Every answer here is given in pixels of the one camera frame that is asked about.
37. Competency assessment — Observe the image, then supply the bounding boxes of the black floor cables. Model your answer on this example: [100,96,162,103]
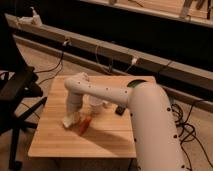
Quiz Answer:
[169,99,213,171]

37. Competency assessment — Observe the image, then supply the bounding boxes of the clear plastic cup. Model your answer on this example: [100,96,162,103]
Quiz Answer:
[89,96,103,114]

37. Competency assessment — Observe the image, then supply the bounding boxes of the white sponge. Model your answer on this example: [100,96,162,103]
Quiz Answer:
[62,112,80,128]

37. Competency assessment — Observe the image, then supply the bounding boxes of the white hanging cable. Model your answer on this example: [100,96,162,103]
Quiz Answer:
[94,44,138,75]

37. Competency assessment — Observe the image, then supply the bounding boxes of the black cable on left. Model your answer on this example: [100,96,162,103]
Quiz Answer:
[34,40,71,86]

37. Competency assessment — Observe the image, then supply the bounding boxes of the orange carrot toy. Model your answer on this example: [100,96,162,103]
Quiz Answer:
[79,116,92,135]

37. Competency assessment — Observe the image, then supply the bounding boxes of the black office chair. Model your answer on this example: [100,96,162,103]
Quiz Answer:
[0,11,47,171]

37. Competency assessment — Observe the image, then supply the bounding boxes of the green bowl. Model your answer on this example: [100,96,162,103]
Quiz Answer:
[127,80,146,88]

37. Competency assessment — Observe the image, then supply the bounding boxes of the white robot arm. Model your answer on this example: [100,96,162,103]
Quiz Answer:
[63,73,186,171]

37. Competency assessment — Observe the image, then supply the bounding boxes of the small black block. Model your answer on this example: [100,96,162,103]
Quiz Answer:
[115,106,125,116]

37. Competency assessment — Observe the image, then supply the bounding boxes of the wooden table board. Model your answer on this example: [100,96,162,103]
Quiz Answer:
[27,75,158,159]

